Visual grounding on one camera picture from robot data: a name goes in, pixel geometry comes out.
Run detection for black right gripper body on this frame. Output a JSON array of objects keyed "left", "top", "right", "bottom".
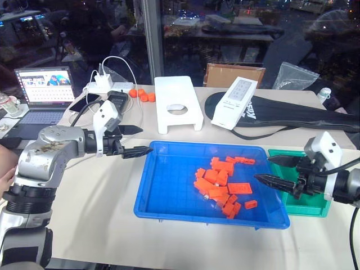
[{"left": 292, "top": 156, "right": 329, "bottom": 200}]

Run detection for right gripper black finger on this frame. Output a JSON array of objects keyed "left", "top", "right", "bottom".
[
  {"left": 267, "top": 155, "right": 300, "bottom": 169},
  {"left": 253, "top": 174, "right": 298, "bottom": 195}
]

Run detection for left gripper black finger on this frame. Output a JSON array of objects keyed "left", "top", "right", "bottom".
[
  {"left": 118, "top": 125, "right": 143, "bottom": 135},
  {"left": 121, "top": 145, "right": 154, "bottom": 160}
]

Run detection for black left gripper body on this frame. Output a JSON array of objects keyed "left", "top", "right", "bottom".
[{"left": 102, "top": 134, "right": 125, "bottom": 157}]

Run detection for orange studded plate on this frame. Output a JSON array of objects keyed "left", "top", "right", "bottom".
[{"left": 227, "top": 182, "right": 253, "bottom": 196}]

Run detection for large orange toy block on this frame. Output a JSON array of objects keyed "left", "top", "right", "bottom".
[{"left": 210, "top": 157, "right": 236, "bottom": 176}]

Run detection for green plastic tray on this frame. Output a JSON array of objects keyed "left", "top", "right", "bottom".
[{"left": 267, "top": 148, "right": 333, "bottom": 218}]

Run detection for brown cardboard box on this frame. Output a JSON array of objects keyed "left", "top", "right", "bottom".
[{"left": 202, "top": 62, "right": 266, "bottom": 90}]

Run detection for blue plastic tray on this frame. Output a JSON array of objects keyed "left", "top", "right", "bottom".
[{"left": 133, "top": 140, "right": 291, "bottom": 231}]

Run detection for white power strip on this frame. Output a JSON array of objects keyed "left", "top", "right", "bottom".
[{"left": 83, "top": 81, "right": 134, "bottom": 95}]

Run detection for black racket bag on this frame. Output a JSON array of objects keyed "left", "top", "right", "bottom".
[{"left": 204, "top": 91, "right": 360, "bottom": 141}]

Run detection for black smartphone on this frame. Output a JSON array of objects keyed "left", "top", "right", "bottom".
[{"left": 69, "top": 93, "right": 101, "bottom": 113}]

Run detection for white plug charger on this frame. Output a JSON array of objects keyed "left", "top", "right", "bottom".
[{"left": 94, "top": 73, "right": 114, "bottom": 89}]

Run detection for white stand with round hole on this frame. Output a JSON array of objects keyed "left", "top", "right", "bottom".
[{"left": 154, "top": 75, "right": 204, "bottom": 135}]

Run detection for white printed carton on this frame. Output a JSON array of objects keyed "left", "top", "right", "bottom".
[{"left": 210, "top": 76, "right": 259, "bottom": 131}]

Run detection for white bottle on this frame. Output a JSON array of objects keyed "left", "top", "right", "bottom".
[{"left": 316, "top": 87, "right": 333, "bottom": 104}]

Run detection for clear plastic zip bag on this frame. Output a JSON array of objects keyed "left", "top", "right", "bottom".
[{"left": 272, "top": 61, "right": 321, "bottom": 91}]

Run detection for open laptop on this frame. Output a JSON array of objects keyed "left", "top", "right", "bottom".
[{"left": 0, "top": 66, "right": 77, "bottom": 141}]

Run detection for black flat object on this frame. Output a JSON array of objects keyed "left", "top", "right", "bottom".
[{"left": 0, "top": 136, "right": 23, "bottom": 150}]

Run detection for white paper sheet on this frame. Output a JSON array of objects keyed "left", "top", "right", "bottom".
[{"left": 0, "top": 115, "right": 21, "bottom": 133}]

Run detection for clear glass jar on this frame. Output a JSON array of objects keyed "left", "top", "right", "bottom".
[{"left": 0, "top": 94, "right": 22, "bottom": 118}]

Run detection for seated person's bare limbs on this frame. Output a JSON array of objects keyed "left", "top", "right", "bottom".
[{"left": 0, "top": 145, "right": 18, "bottom": 198}]

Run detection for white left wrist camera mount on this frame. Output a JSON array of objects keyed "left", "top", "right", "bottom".
[{"left": 92, "top": 100, "right": 124, "bottom": 158}]

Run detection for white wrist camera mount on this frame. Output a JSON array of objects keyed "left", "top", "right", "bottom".
[
  {"left": 303, "top": 131, "right": 343, "bottom": 201},
  {"left": 92, "top": 100, "right": 124, "bottom": 158}
]

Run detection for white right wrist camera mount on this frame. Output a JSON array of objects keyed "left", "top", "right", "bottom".
[{"left": 303, "top": 131, "right": 343, "bottom": 201}]

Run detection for black power cable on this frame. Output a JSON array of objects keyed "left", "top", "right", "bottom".
[{"left": 69, "top": 100, "right": 104, "bottom": 127}]

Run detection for short white charging cable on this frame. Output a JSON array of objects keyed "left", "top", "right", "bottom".
[{"left": 82, "top": 69, "right": 100, "bottom": 113}]

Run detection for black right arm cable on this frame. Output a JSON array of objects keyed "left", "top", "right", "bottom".
[{"left": 316, "top": 157, "right": 360, "bottom": 270}]

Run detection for long white charging cable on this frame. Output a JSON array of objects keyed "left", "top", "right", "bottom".
[{"left": 101, "top": 56, "right": 145, "bottom": 129}]

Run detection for grey window frame post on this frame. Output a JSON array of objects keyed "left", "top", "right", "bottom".
[{"left": 141, "top": 0, "right": 165, "bottom": 85}]

